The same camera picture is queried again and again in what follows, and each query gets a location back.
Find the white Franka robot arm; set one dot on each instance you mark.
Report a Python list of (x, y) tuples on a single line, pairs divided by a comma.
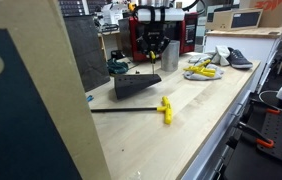
[(174, 15)]

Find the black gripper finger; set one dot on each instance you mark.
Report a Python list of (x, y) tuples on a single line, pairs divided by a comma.
[(143, 48), (162, 46)]

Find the large cardboard box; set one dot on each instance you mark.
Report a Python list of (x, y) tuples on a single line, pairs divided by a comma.
[(31, 100)]

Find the white crumpled cloth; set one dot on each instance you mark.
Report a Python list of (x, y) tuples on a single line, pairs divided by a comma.
[(219, 53)]

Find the black wedge wrench stand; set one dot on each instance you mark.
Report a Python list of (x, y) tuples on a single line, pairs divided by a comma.
[(134, 85)]

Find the black clamp orange tip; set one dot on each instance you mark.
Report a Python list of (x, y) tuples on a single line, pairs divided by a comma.
[(264, 144), (273, 111)]

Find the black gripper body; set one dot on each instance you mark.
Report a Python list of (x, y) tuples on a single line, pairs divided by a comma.
[(152, 33)]

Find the cardboard box black label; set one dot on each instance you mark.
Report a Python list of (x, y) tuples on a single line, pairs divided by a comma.
[(221, 21)]

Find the dark teal bundle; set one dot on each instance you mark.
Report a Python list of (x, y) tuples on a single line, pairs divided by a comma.
[(117, 66)]

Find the grey canvas sneaker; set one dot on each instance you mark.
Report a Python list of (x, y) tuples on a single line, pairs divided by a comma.
[(239, 60)]

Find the cardboard box red print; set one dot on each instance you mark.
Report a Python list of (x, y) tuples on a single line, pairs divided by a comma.
[(277, 16)]

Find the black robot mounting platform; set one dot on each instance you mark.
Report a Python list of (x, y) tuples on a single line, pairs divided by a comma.
[(277, 133)]

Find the wooden top side table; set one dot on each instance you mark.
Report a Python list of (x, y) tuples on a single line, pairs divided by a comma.
[(234, 46)]

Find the metal cylinder can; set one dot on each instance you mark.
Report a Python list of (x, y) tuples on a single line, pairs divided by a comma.
[(170, 56)]

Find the wooden shelf unit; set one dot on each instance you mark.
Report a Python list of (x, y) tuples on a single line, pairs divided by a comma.
[(103, 45)]

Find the red and black microwave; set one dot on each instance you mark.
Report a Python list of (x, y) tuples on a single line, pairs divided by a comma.
[(189, 33)]

